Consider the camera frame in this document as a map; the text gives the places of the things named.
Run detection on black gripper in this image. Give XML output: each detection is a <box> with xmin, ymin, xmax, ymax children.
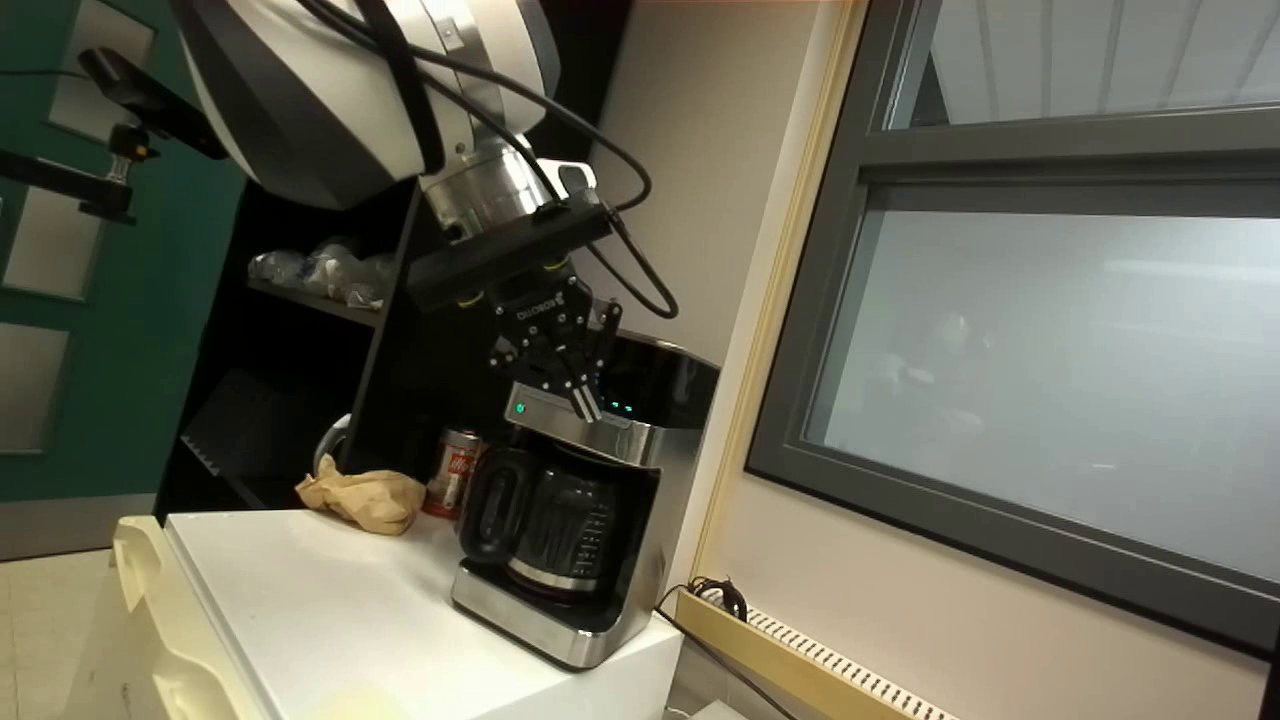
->
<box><xmin>481</xmin><ymin>263</ymin><xmax>629</xmax><ymax>429</ymax></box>

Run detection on black silver coffee machine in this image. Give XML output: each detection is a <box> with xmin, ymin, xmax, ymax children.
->
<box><xmin>450</xmin><ymin>334</ymin><xmax>726</xmax><ymax>676</ymax></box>

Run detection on tan stuffed toy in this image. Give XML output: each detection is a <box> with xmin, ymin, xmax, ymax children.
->
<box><xmin>293</xmin><ymin>454</ymin><xmax>430</xmax><ymax>541</ymax></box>

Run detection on black shelf unit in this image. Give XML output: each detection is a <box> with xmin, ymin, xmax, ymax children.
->
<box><xmin>153</xmin><ymin>0</ymin><xmax>635</xmax><ymax>524</ymax></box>

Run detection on clear plastic bags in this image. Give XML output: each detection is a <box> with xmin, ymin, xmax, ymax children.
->
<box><xmin>243</xmin><ymin>237</ymin><xmax>400</xmax><ymax>321</ymax></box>

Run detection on white cabinet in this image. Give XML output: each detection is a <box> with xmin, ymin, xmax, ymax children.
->
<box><xmin>108</xmin><ymin>503</ymin><xmax>688</xmax><ymax>720</ymax></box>

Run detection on glass coffee carafe black handle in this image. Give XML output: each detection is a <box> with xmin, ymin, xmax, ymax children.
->
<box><xmin>455</xmin><ymin>440</ymin><xmax>656</xmax><ymax>601</ymax></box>

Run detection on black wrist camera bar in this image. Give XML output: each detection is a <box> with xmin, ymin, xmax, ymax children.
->
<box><xmin>400</xmin><ymin>195</ymin><xmax>620</xmax><ymax>321</ymax></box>

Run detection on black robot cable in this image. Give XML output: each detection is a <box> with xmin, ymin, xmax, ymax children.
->
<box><xmin>293</xmin><ymin>0</ymin><xmax>685</xmax><ymax>325</ymax></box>

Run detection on grey window frame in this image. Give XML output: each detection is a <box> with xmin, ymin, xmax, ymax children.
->
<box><xmin>739</xmin><ymin>0</ymin><xmax>1280</xmax><ymax>664</ymax></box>

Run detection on black camera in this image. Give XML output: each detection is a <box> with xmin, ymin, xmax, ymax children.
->
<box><xmin>77</xmin><ymin>43</ymin><xmax>229</xmax><ymax>164</ymax></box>

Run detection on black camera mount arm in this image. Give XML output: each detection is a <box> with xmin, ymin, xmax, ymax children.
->
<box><xmin>0</xmin><ymin>119</ymin><xmax>148</xmax><ymax>229</ymax></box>

